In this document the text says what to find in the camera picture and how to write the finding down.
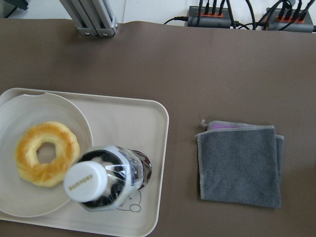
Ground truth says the tea bottle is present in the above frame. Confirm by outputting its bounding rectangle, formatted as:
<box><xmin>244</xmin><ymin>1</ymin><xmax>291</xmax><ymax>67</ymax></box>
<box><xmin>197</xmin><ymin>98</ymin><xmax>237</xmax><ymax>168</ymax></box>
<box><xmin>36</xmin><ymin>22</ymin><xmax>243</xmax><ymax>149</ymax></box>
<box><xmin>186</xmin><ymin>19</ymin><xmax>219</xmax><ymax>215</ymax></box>
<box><xmin>63</xmin><ymin>145</ymin><xmax>152</xmax><ymax>211</ymax></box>

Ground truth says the beige tray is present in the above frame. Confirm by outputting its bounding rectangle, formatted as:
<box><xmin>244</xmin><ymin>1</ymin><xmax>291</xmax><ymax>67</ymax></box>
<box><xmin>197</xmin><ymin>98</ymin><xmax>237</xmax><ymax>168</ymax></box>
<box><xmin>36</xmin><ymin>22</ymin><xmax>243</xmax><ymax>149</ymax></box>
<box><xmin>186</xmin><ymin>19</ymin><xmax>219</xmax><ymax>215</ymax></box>
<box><xmin>0</xmin><ymin>92</ymin><xmax>169</xmax><ymax>237</ymax></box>

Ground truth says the dark grey cloth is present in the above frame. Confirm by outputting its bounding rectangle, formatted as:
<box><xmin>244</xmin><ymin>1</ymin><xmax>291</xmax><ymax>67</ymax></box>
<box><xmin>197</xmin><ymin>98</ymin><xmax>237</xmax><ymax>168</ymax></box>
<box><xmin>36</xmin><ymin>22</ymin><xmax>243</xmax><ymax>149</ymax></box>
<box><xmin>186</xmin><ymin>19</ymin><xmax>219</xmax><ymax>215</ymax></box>
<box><xmin>196</xmin><ymin>120</ymin><xmax>284</xmax><ymax>208</ymax></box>

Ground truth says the yellow glazed donut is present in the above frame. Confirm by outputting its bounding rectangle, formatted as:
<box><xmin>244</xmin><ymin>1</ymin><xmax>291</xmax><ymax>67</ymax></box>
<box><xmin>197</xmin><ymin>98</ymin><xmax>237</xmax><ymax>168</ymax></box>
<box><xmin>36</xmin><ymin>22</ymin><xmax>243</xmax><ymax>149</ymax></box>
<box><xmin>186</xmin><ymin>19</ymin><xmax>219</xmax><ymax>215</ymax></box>
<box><xmin>15</xmin><ymin>121</ymin><xmax>80</xmax><ymax>187</ymax></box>

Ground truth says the grey usb hub left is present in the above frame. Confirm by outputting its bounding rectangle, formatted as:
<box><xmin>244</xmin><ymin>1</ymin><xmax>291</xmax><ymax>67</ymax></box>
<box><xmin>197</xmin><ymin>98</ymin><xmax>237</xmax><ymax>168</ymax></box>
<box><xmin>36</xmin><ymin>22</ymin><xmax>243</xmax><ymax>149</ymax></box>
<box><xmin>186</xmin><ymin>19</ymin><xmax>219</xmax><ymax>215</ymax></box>
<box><xmin>187</xmin><ymin>6</ymin><xmax>236</xmax><ymax>29</ymax></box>

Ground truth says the grey usb hub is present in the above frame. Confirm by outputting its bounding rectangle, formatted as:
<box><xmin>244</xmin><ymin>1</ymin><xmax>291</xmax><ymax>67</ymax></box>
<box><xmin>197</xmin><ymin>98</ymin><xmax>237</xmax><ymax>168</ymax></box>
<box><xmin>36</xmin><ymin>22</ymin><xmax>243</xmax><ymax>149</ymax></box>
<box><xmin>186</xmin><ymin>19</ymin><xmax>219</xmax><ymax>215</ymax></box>
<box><xmin>262</xmin><ymin>8</ymin><xmax>314</xmax><ymax>33</ymax></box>
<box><xmin>187</xmin><ymin>6</ymin><xmax>236</xmax><ymax>29</ymax></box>

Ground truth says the white plate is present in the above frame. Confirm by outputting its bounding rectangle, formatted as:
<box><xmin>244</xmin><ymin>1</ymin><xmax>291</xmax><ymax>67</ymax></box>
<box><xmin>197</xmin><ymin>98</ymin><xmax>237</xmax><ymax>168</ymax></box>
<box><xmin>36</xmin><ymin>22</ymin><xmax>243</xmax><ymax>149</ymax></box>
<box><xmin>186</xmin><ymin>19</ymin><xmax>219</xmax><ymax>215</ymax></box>
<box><xmin>0</xmin><ymin>88</ymin><xmax>93</xmax><ymax>217</ymax></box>

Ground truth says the grey usb hub right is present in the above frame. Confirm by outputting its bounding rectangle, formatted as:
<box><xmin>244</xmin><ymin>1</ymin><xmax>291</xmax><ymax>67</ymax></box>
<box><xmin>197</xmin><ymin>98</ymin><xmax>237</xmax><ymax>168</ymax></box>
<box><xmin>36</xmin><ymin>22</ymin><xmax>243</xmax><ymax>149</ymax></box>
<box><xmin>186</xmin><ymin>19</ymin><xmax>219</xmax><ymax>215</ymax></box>
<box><xmin>262</xmin><ymin>8</ymin><xmax>314</xmax><ymax>33</ymax></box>

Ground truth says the aluminium frame post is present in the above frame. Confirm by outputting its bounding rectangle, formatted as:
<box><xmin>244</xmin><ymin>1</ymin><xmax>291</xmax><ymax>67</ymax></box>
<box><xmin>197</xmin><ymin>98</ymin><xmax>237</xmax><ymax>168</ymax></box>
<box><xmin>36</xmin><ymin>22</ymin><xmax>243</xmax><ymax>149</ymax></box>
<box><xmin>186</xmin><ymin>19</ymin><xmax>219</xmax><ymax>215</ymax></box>
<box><xmin>60</xmin><ymin>0</ymin><xmax>118</xmax><ymax>37</ymax></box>

